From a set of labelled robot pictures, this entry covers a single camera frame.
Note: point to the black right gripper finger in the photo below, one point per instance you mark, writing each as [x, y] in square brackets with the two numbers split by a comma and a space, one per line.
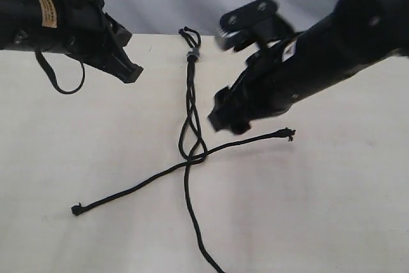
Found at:
[239, 127]
[219, 117]

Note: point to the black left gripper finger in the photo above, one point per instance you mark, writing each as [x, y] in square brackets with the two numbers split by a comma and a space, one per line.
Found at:
[118, 64]

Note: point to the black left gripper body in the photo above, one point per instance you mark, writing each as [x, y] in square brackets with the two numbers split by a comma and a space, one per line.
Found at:
[93, 32]

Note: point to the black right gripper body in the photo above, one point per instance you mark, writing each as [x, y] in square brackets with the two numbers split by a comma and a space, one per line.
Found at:
[288, 72]

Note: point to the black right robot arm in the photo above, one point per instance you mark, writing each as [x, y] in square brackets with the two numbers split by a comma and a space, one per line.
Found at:
[353, 36]

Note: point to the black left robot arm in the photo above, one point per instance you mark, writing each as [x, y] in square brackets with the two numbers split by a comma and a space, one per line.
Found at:
[32, 26]

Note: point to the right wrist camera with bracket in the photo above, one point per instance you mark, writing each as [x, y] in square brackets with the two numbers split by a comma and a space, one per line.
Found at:
[256, 22]

